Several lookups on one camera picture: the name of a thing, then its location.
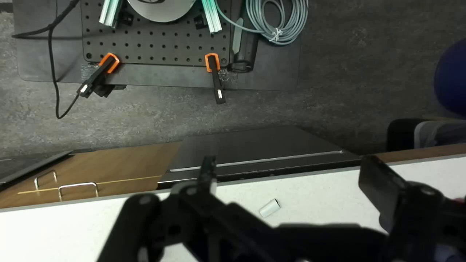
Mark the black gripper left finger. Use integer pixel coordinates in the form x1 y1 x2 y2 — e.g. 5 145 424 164
98 157 273 262

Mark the right orange black clamp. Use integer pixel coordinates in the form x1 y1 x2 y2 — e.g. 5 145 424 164
204 52 226 104

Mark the coiled light blue cable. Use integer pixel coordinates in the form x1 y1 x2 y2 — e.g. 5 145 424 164
213 0 311 48

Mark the wooden lower cabinet front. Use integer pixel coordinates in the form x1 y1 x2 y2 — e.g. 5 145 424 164
0 142 181 209

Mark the orange black clamp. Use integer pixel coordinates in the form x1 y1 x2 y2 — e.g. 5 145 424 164
204 52 226 104
78 52 121 97

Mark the black power cable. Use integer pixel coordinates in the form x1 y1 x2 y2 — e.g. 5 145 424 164
13 0 85 120

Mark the left orange black clamp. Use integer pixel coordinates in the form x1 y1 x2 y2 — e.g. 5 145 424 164
78 52 121 97

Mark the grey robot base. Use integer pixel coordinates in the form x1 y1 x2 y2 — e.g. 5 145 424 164
127 0 197 23

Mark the small white cylinder on counter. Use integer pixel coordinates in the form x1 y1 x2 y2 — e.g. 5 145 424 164
260 197 281 216

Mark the black perforated breadboard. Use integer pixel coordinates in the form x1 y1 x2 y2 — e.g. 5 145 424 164
80 0 232 66

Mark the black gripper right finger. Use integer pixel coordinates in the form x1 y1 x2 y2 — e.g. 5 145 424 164
359 155 466 262

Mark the black dishwasher front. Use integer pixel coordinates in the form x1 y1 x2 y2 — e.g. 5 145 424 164
159 126 360 187

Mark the blue recycling bin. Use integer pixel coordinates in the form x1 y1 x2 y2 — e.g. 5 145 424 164
434 39 466 116

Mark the small black waste bin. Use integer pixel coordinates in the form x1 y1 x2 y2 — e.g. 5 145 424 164
386 117 466 151

